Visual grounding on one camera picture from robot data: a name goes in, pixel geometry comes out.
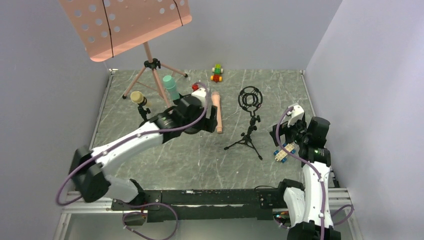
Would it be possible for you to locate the black shock-mount boom stand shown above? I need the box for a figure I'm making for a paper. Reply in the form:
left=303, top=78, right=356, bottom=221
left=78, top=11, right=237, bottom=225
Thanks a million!
left=224, top=86, right=263, bottom=161

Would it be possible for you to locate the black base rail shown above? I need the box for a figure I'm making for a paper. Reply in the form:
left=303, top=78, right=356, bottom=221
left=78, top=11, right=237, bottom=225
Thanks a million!
left=110, top=188, right=299, bottom=223

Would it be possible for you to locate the green red brick car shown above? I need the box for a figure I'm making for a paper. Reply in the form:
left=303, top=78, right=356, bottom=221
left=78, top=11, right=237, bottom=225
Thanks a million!
left=210, top=64, right=223, bottom=83

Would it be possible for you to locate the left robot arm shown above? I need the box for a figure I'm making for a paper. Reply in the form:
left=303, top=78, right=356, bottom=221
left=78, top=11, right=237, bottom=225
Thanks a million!
left=68, top=94, right=218, bottom=206

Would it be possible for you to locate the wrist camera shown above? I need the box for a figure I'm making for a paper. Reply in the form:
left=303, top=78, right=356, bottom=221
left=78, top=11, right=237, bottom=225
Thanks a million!
left=191, top=83, right=207, bottom=107
left=286, top=104, right=305, bottom=127

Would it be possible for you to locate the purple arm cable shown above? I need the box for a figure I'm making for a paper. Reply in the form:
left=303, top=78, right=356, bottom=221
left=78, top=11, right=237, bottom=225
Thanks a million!
left=55, top=81, right=210, bottom=207
left=275, top=105, right=355, bottom=240

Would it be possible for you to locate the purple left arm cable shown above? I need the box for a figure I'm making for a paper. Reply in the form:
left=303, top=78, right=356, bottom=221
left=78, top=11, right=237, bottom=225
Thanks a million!
left=55, top=81, right=210, bottom=207

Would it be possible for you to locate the green toy microphone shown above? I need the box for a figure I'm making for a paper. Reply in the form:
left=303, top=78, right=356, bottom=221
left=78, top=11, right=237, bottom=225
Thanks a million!
left=162, top=75, right=181, bottom=101

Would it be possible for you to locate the yellow toy microphone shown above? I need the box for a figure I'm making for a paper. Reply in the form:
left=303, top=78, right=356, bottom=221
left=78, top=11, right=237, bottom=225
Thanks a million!
left=130, top=91, right=151, bottom=108

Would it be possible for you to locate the pink music stand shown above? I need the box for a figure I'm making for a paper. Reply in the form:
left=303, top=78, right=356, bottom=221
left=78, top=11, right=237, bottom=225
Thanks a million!
left=58, top=0, right=193, bottom=109

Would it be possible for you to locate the pink toy microphone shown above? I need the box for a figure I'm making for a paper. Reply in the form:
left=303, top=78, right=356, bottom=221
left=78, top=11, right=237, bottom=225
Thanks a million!
left=211, top=91, right=223, bottom=134

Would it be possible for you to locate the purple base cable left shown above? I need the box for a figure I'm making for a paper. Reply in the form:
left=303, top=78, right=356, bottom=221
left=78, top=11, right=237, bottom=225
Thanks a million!
left=114, top=200, right=180, bottom=240

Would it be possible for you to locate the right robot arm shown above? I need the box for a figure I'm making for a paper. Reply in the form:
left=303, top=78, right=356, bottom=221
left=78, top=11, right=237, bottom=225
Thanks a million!
left=270, top=116, right=342, bottom=240

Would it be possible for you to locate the black mic stand with clip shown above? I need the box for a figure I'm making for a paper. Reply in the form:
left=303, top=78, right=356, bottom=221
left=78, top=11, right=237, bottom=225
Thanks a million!
left=184, top=127, right=199, bottom=135

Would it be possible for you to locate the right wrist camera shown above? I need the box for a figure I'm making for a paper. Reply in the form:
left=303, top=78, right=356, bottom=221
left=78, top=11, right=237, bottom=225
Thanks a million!
left=286, top=104, right=305, bottom=127

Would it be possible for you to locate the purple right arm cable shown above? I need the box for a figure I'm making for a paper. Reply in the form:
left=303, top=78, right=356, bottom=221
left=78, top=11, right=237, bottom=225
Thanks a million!
left=275, top=105, right=355, bottom=240

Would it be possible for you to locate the beige blue brick car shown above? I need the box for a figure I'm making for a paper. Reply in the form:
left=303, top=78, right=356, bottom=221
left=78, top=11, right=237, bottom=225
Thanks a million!
left=273, top=143, right=296, bottom=163

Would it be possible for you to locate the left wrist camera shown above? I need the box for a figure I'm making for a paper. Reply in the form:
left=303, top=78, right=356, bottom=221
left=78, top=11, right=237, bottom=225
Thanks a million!
left=191, top=83, right=207, bottom=107

